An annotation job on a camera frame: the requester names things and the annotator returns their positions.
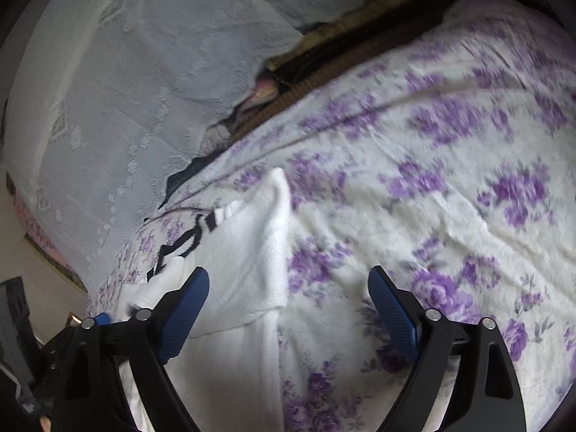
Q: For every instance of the white lace cover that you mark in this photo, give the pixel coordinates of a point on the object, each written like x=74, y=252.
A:
x=135, y=76

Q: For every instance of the purple floral bed sheet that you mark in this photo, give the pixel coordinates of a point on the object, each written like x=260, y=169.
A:
x=405, y=144

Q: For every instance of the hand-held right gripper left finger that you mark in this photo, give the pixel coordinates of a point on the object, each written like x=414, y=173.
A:
x=184, y=319

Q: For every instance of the pink floral cloth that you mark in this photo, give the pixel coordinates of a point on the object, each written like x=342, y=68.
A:
x=36, y=229

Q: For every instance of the white sweater with black trim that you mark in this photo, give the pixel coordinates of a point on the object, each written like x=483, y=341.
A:
x=243, y=279

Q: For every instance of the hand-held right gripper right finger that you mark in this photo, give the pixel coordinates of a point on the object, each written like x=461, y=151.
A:
x=393, y=315

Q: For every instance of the brown woven bed frame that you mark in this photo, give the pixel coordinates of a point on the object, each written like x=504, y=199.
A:
x=315, y=81

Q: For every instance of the pink beige cloth bundle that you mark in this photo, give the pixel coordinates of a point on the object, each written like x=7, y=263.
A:
x=263, y=92

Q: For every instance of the dark cloth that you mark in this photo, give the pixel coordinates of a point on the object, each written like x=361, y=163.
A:
x=180, y=180

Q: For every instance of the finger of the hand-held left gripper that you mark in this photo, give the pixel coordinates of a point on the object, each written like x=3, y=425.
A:
x=102, y=319

